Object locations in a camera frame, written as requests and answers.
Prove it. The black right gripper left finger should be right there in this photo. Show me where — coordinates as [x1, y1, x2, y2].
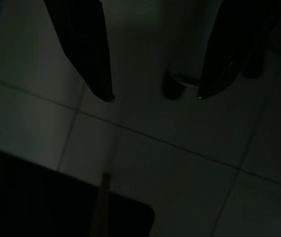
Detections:
[43, 0, 116, 102]

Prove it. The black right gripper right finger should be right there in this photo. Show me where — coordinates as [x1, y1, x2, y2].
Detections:
[197, 0, 281, 100]

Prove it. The light wooden table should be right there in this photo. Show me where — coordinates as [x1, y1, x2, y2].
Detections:
[0, 144, 156, 237]

